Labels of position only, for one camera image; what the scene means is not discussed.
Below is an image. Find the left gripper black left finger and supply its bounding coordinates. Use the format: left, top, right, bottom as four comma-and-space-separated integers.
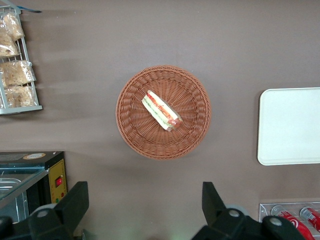
0, 181, 90, 240

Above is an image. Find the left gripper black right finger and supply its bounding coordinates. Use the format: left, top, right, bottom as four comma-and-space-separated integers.
191, 181, 305, 240

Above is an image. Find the cream plastic tray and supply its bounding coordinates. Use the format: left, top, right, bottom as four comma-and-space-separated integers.
257, 87, 320, 166

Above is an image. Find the tray of packaged snacks right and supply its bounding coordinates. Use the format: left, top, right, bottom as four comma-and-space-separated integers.
0, 6, 43, 116

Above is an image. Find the clear acrylic bottle rack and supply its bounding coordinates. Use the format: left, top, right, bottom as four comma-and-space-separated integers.
258, 201, 320, 240

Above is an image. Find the black yellow food warmer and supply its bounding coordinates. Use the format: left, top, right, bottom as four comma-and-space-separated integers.
0, 150, 68, 224

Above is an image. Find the red cola bottle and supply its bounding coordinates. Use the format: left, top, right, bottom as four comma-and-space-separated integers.
271, 205, 316, 240
299, 206, 320, 232

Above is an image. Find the round brown wicker basket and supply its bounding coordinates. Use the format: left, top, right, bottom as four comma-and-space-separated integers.
115, 64, 213, 161

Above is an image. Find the bagged bread pastry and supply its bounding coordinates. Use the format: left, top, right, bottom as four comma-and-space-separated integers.
4, 85, 36, 108
1, 12, 25, 42
0, 31, 20, 59
0, 60, 37, 88

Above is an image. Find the triangular wrapped sandwich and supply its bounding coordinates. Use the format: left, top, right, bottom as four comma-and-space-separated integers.
141, 89, 183, 133

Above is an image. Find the blue tape strip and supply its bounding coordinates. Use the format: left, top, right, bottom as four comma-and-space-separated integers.
0, 0, 43, 14

